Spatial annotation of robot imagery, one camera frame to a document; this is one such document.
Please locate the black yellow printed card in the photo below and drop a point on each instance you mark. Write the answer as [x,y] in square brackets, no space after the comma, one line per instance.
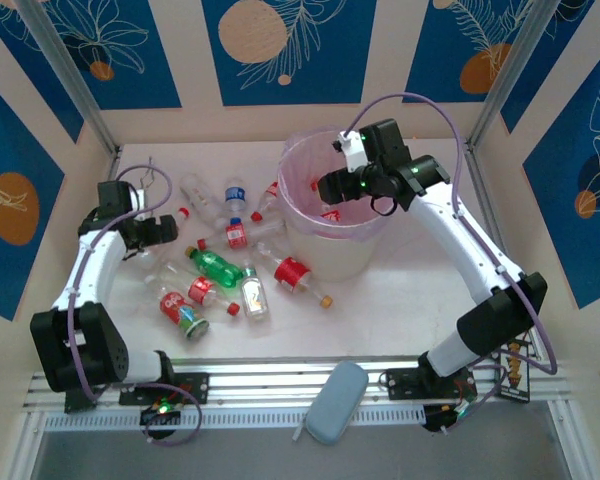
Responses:
[515,372]

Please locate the black metal bracket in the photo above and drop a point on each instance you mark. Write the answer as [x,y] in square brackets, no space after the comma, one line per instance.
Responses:
[77,400]

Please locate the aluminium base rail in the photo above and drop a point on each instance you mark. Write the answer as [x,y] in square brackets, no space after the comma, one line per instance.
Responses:
[280,380]

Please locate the aluminium frame post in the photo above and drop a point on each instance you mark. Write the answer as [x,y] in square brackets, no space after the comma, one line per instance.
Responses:
[70,75]
[516,75]

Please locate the blue grey zipper case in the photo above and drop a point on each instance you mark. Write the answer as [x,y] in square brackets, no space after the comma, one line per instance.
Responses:
[337,402]

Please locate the bottle red green label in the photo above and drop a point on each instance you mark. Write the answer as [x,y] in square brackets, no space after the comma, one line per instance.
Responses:
[182,312]

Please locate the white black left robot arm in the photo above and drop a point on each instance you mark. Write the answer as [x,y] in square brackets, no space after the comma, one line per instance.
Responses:
[97,265]

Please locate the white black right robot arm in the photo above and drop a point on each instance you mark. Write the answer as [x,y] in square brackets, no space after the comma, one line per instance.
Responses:
[460,240]

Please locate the large clear bottle white label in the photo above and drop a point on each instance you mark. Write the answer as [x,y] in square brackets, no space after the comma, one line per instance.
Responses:
[200,197]

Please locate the green Sprite bottle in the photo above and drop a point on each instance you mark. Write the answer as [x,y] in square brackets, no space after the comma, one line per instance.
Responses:
[215,267]

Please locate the small bottle green cap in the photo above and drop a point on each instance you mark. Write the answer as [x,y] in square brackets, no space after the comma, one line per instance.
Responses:
[255,297]

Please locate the white bin with plastic liner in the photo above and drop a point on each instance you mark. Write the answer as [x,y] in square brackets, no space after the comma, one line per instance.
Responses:
[300,165]

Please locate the clear bottle red cap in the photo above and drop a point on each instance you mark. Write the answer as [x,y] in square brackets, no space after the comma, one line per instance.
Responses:
[182,213]

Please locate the large Coke bottle orange cap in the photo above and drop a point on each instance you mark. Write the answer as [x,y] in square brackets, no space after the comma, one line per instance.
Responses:
[292,274]

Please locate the left controller board green light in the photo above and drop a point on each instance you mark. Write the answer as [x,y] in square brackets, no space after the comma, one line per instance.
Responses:
[152,414]

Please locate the clear bottle red white label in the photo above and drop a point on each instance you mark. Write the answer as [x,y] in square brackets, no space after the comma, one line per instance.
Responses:
[331,216]

